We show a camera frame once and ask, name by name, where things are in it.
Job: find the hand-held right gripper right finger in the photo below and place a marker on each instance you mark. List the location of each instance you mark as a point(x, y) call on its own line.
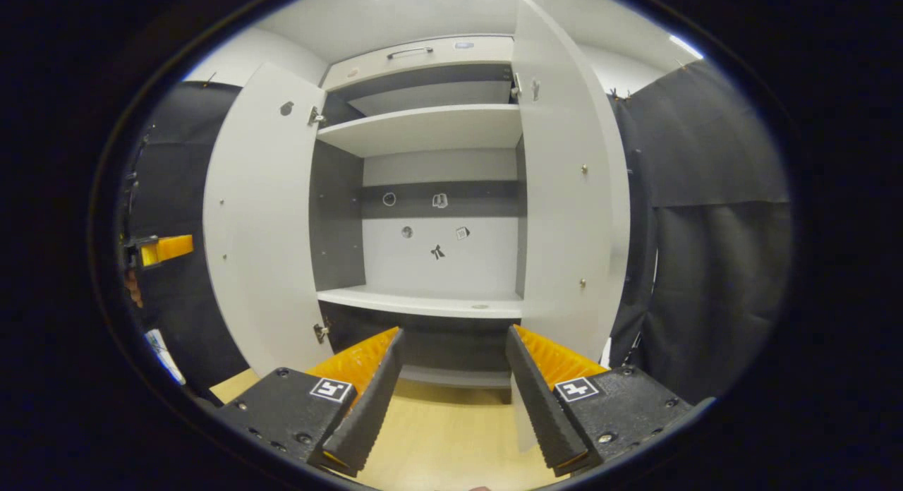
point(540, 406)

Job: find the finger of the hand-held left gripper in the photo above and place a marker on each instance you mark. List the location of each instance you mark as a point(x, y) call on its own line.
point(173, 247)

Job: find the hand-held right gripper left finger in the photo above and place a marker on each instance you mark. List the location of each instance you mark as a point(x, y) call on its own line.
point(370, 406)

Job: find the grey shoe cabinet door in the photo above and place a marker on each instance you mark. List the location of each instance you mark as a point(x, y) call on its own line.
point(564, 216)
point(261, 230)

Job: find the white cabinet shelf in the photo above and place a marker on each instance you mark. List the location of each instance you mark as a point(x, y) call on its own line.
point(423, 128)
point(423, 302)

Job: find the ceiling light panel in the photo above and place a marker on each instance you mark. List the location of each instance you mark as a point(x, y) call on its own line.
point(686, 46)

